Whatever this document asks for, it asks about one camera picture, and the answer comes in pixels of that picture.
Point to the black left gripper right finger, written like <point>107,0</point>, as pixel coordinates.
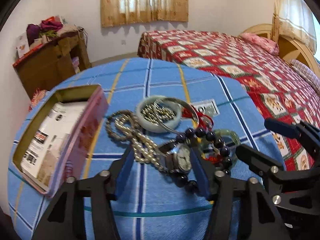
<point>241,209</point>

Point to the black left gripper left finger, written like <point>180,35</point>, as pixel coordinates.
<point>64,217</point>

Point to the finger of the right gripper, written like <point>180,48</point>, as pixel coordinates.
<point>298,143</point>
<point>258,162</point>

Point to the silver wrist watch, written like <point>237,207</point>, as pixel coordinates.
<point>174,157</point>

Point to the red patchwork bed cover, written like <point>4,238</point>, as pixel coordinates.
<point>247,83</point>

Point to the plaid purple pillow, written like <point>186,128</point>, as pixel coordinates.
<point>307,74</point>

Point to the white cloth label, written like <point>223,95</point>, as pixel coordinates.
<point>207,107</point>

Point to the cream wooden headboard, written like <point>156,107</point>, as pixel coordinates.
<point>288,48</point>

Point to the pink metal tin box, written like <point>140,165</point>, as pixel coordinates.
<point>74,153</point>

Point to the pink pillow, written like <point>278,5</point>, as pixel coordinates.
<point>265,43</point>

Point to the pale jade bangle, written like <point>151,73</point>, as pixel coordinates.
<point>169,113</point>

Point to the beige right window curtain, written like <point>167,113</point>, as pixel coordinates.
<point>293,19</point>

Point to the beige window curtain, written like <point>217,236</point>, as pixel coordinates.
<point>293,19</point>
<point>121,12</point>

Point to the clothes heap on floor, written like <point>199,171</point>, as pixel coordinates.
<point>37,97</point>

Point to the brown wooden cabinet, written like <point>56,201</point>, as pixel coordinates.
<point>49,64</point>

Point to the white cardboard box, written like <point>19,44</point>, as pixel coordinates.
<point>22,45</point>

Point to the pile of clothes on cabinet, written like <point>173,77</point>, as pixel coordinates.
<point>52,27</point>

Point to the beige centre window curtain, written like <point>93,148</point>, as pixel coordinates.
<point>121,12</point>

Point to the red knot cord charm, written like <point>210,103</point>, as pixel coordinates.
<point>204,121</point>

